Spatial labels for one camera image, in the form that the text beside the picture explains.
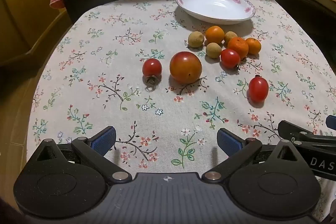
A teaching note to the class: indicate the wooden cabinet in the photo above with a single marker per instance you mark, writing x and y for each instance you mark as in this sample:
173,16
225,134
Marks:
21,3

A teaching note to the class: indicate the oblong cherry tomato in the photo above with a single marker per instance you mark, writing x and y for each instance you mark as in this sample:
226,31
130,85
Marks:
258,88

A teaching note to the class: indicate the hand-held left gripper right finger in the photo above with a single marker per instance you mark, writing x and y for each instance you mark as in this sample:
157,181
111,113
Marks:
228,141

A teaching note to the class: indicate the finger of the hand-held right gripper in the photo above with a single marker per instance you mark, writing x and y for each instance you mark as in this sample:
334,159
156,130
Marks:
331,122
294,130

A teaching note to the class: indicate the large tomato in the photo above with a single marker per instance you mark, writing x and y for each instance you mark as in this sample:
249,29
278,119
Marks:
185,67

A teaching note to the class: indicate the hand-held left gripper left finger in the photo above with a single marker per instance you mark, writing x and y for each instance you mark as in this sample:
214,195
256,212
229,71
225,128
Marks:
105,138

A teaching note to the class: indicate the tan longan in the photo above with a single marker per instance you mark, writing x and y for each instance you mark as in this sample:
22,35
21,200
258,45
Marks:
213,50
195,39
230,36

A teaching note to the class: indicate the white floral plate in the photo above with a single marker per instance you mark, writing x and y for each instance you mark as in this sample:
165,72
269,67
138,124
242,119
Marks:
215,6

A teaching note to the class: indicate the floral tablecloth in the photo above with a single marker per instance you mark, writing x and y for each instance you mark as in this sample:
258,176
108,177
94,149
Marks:
105,43

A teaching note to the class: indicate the small orange mandarin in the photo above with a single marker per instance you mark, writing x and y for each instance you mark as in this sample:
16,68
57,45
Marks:
254,45
237,47
214,34

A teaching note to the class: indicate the round cherry tomato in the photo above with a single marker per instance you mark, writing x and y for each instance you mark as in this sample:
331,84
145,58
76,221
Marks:
151,67
230,58

